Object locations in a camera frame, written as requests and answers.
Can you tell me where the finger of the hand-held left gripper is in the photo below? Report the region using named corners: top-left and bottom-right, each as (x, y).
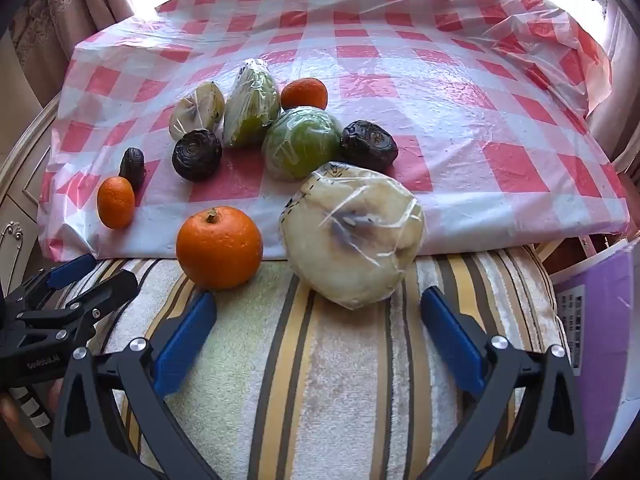
top-left (15, 270), bottom-right (139, 348)
top-left (5, 253), bottom-right (97, 311)

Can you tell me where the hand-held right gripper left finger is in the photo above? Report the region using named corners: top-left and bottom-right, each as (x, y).
top-left (51, 290), bottom-right (218, 480)

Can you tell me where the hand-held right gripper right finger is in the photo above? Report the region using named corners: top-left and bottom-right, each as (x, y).
top-left (420, 286), bottom-right (588, 480)

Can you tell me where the small orange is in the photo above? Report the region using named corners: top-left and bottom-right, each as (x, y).
top-left (280, 78), bottom-right (329, 112)
top-left (96, 176), bottom-right (136, 230)

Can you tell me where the large orange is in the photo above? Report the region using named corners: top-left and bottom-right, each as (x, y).
top-left (175, 206), bottom-right (264, 291)

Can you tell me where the small dark passion fruit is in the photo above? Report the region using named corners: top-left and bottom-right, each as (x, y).
top-left (118, 147), bottom-right (146, 192)

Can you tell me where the large pale fruit half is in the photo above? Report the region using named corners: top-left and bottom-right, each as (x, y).
top-left (279, 161), bottom-right (426, 310)

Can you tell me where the purple rimmed cardboard box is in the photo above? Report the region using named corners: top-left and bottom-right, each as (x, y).
top-left (550, 240), bottom-right (640, 476)

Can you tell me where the round dark passion fruit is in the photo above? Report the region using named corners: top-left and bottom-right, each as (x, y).
top-left (171, 129), bottom-right (223, 182)

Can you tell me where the small pale fruit half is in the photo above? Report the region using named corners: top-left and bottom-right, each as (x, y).
top-left (168, 82), bottom-right (226, 142)

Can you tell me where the wrinkled dark passion fruit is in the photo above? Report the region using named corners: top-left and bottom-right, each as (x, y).
top-left (341, 120), bottom-right (399, 173)

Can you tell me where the round green fruit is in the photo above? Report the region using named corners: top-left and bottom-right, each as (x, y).
top-left (262, 107), bottom-right (343, 181)

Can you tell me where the green fruit half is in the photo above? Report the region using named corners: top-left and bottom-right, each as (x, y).
top-left (222, 58), bottom-right (281, 148)

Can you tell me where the person's left hand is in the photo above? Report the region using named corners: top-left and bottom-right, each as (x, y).
top-left (0, 390), bottom-right (53, 461)

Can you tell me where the cream wooden furniture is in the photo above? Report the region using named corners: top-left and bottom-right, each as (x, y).
top-left (0, 95), bottom-right (61, 301)

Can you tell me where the striped towel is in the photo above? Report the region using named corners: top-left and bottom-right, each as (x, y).
top-left (65, 245), bottom-right (573, 480)

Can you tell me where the beige embroidered curtain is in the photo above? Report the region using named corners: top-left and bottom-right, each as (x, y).
top-left (0, 0), bottom-right (136, 106)

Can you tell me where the red checkered plastic tablecloth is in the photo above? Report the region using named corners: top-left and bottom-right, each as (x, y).
top-left (37, 0), bottom-right (631, 261)

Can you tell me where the pinkish brown curtain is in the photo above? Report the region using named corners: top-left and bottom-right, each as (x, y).
top-left (590, 0), bottom-right (640, 161)

